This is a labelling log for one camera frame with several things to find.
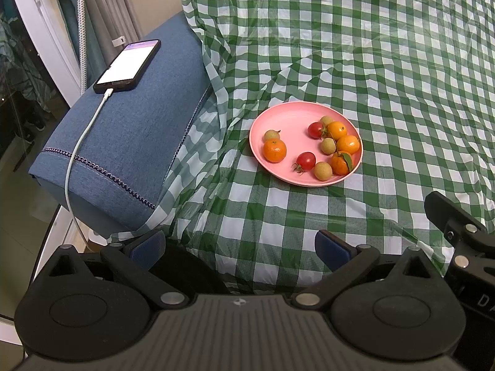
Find blue denim cushion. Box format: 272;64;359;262
28;11;213;234

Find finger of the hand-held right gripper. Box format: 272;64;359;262
424;191;495;275

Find braided steamer hose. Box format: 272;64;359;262
75;0;88;95

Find patterned green cloth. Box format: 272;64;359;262
0;11;55;103

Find small orange with leaf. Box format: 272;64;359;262
330;151;354;176

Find green checkered tablecloth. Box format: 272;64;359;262
110;0;495;294

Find dark shoes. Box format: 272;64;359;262
17;112;45;142

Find teal curtain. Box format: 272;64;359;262
50;0;107;82

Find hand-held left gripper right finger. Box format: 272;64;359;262
291;230;445;310

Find oval small orange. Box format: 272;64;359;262
326;121;348;142

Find white window frame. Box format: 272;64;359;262
8;0;84;109

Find pink round plate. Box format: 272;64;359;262
248;102;363;188

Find black smartphone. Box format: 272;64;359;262
93;39;161;94

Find small mandarin orange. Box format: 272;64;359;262
336;135;361;155
263;138;287;164

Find white charging cable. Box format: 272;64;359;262
65;89;114;213

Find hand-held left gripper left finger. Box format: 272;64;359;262
39;229;196;310

